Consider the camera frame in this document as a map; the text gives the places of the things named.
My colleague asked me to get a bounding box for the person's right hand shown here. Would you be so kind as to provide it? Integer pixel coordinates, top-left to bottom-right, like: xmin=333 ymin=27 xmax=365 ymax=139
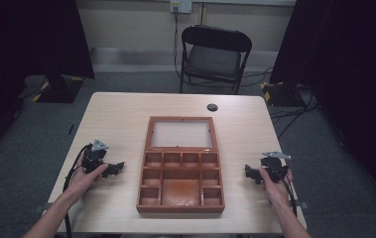
xmin=258 ymin=166 xmax=295 ymax=209

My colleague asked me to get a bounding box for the person's left hand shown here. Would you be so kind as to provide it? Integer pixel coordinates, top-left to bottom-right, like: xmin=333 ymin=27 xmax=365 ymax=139
xmin=63 ymin=154 xmax=110 ymax=202

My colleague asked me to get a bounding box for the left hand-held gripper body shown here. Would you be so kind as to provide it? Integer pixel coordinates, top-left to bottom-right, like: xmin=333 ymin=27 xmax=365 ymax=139
xmin=81 ymin=138 xmax=113 ymax=175

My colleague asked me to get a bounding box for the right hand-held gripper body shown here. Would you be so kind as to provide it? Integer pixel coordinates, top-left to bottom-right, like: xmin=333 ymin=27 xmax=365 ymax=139
xmin=260 ymin=151 xmax=293 ymax=184

